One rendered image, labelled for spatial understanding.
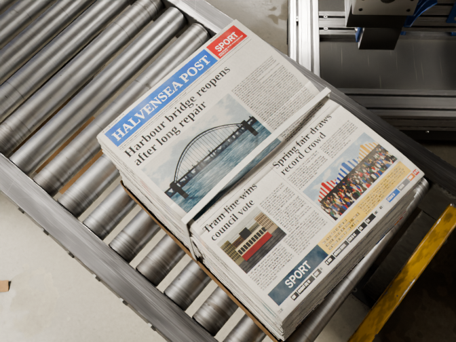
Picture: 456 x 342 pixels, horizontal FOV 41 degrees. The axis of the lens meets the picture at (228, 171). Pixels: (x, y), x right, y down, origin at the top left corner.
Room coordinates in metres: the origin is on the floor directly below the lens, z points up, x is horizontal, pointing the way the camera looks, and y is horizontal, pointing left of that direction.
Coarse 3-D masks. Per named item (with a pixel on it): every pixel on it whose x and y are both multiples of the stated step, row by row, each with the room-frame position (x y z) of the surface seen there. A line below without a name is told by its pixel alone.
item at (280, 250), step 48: (336, 144) 0.37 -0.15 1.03; (384, 144) 0.37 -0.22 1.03; (288, 192) 0.30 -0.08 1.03; (336, 192) 0.30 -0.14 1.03; (384, 192) 0.29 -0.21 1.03; (240, 240) 0.24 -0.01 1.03; (288, 240) 0.24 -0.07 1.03; (336, 240) 0.23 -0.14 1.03; (240, 288) 0.19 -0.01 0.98; (288, 288) 0.17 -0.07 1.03; (288, 336) 0.14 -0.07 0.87
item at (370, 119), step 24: (168, 0) 0.83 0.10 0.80; (192, 0) 0.83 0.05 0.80; (216, 24) 0.77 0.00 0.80; (336, 96) 0.58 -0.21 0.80; (360, 120) 0.53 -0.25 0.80; (384, 120) 0.52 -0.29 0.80; (408, 144) 0.47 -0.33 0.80; (432, 168) 0.42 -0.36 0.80; (432, 192) 0.39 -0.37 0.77; (432, 216) 0.37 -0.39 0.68
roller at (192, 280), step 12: (192, 264) 0.28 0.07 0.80; (180, 276) 0.26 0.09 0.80; (192, 276) 0.26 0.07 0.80; (204, 276) 0.26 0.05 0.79; (168, 288) 0.24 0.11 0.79; (180, 288) 0.24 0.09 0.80; (192, 288) 0.24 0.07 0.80; (204, 288) 0.24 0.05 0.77; (180, 300) 0.22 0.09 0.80; (192, 300) 0.22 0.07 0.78
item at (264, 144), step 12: (324, 96) 0.45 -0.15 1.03; (288, 120) 0.41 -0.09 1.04; (276, 132) 0.39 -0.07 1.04; (264, 144) 0.37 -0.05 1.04; (252, 156) 0.36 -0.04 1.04; (240, 168) 0.34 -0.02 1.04; (228, 180) 0.32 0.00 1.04; (216, 192) 0.31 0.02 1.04; (204, 204) 0.29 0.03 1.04; (192, 216) 0.28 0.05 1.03
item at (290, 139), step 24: (312, 96) 0.45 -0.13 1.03; (312, 120) 0.41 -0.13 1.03; (240, 144) 0.38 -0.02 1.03; (288, 144) 0.38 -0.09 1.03; (216, 168) 0.35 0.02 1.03; (264, 168) 0.34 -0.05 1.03; (192, 192) 0.31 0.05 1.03; (240, 192) 0.31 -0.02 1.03; (216, 216) 0.28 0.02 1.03; (192, 240) 0.28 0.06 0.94
